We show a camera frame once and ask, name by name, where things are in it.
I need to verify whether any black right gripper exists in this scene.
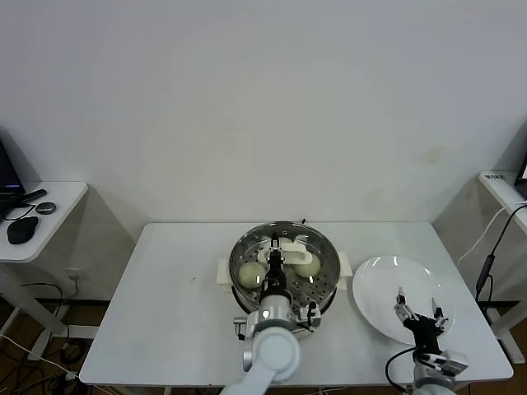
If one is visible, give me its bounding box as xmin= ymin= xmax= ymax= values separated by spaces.
xmin=393 ymin=286 xmax=449 ymax=356

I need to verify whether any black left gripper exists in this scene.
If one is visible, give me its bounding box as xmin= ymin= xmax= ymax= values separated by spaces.
xmin=259 ymin=230 xmax=291 ymax=300

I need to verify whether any glass lid with cream handle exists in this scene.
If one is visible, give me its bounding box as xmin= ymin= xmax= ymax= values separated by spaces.
xmin=229 ymin=221 xmax=341 ymax=305

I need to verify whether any perforated steel steamer pot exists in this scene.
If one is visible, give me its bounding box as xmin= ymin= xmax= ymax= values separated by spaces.
xmin=217 ymin=221 xmax=353 ymax=316

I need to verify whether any white round plate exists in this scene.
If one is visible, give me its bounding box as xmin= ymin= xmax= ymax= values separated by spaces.
xmin=352 ymin=254 xmax=457 ymax=346

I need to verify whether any steel pot with white base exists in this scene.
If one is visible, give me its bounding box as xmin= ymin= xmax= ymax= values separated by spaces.
xmin=217 ymin=257 xmax=354 ymax=342

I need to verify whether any white side table with sticker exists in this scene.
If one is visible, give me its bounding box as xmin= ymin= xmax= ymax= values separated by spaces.
xmin=477 ymin=170 xmax=527 ymax=365

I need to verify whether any laptop with pink screen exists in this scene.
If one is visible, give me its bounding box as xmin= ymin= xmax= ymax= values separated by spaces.
xmin=514 ymin=151 xmax=527 ymax=188

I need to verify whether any white side table with mouse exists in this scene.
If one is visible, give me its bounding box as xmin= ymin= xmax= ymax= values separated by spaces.
xmin=0 ymin=180 xmax=90 ymax=361

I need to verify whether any black bar-shaped device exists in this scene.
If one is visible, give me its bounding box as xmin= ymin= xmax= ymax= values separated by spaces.
xmin=18 ymin=188 xmax=47 ymax=203

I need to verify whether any black computer mouse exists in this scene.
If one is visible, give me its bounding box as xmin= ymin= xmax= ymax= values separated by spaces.
xmin=6 ymin=216 xmax=40 ymax=246

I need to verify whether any black laptop with purple screen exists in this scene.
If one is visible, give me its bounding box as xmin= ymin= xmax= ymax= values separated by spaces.
xmin=0 ymin=127 xmax=25 ymax=202

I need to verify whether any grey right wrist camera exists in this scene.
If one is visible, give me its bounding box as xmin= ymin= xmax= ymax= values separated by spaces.
xmin=439 ymin=349 xmax=469 ymax=378

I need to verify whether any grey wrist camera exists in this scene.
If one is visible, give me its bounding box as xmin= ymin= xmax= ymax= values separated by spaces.
xmin=439 ymin=349 xmax=469 ymax=378
xmin=296 ymin=301 xmax=323 ymax=331

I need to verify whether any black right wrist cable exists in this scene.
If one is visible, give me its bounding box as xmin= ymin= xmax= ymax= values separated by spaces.
xmin=385 ymin=346 xmax=417 ymax=395

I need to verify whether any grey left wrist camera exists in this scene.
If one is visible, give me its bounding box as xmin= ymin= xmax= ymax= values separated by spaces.
xmin=296 ymin=301 xmax=323 ymax=331

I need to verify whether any black cable with grey adapter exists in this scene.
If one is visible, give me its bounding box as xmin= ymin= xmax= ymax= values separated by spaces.
xmin=475 ymin=203 xmax=527 ymax=305

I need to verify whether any white hanging cable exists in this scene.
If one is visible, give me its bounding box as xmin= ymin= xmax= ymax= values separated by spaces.
xmin=456 ymin=200 xmax=527 ymax=267

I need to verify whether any black floor cable bundle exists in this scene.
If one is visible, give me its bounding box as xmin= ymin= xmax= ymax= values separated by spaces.
xmin=57 ymin=341 xmax=86 ymax=367

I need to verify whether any black looping floor cable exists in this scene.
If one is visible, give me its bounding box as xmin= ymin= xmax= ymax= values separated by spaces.
xmin=20 ymin=281 xmax=67 ymax=308

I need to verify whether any white floor cable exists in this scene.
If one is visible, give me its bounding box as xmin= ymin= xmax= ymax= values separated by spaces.
xmin=0 ymin=332 xmax=80 ymax=380

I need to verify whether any thin black desk cable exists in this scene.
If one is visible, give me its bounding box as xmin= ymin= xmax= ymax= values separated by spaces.
xmin=2 ymin=203 xmax=35 ymax=223

